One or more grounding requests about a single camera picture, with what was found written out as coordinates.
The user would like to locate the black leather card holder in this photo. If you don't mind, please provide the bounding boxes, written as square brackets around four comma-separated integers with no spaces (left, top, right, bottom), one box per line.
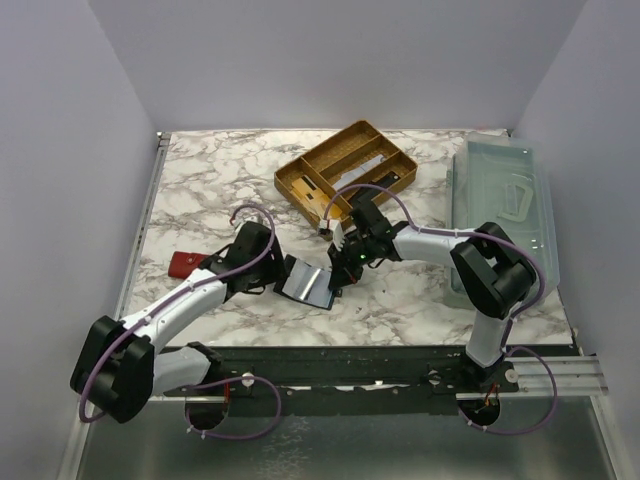
[273,255,338,311]

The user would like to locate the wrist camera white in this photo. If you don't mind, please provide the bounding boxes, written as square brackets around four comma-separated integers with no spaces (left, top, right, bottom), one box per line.
[230,208,265,233]
[317,219,345,251]

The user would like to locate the black cards in tray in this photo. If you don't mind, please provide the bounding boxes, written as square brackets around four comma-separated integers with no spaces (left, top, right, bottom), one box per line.
[347,172,401,211]

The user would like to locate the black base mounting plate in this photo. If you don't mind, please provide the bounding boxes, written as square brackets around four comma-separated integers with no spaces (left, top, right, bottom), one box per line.
[159,343,521,417]

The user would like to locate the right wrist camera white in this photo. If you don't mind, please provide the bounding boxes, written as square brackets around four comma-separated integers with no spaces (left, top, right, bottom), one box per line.
[317,219,345,251]

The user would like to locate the red leather card holder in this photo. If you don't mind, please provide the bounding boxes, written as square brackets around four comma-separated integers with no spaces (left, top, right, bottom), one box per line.
[167,251,208,280]

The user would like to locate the clear plastic storage box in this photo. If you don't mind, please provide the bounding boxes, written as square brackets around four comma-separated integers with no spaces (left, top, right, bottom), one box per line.
[446,132,560,296]

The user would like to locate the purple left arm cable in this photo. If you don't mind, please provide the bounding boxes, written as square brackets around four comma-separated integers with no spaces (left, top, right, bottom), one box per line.
[79,203,284,442]

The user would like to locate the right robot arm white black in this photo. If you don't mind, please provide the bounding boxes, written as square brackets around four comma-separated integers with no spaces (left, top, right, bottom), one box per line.
[318,201,546,369]

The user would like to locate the brown woven organizer tray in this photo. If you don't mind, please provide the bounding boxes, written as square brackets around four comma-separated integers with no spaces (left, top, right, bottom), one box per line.
[274,120,418,229]

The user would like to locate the yellow cards in tray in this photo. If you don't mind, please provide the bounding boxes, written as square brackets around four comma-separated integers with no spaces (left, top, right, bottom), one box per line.
[284,175,346,227]

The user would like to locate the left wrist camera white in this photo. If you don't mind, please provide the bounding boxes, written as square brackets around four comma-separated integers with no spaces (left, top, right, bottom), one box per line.
[230,208,265,233]

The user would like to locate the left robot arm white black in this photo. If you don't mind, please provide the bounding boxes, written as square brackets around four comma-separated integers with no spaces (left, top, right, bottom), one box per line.
[70,221,286,423]

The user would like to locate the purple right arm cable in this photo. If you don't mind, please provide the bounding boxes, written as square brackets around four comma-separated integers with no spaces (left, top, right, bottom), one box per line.
[322,183,560,435]

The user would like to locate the grey cards in tray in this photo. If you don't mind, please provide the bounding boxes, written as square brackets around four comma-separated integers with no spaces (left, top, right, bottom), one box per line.
[333,154,386,191]

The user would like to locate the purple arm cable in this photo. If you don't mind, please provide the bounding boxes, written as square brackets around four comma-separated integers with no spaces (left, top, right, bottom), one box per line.
[322,183,560,435]
[79,203,284,442]

